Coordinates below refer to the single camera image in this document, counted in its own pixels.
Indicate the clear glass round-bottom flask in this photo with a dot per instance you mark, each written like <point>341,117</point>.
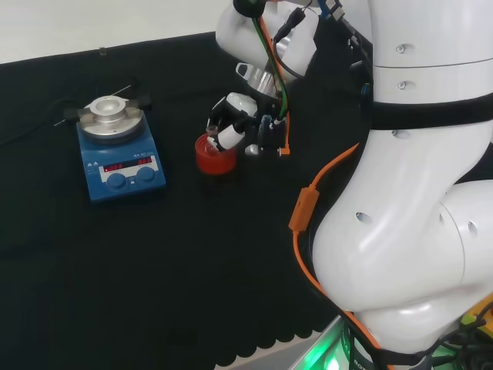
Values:
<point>212,143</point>

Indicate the black bench cloth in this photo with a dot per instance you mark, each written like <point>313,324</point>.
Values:
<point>154,270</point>

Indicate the blue base laboratory heater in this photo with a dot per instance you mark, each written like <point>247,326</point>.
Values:
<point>115,154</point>

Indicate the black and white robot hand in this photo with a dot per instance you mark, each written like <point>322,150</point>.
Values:
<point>240,104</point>

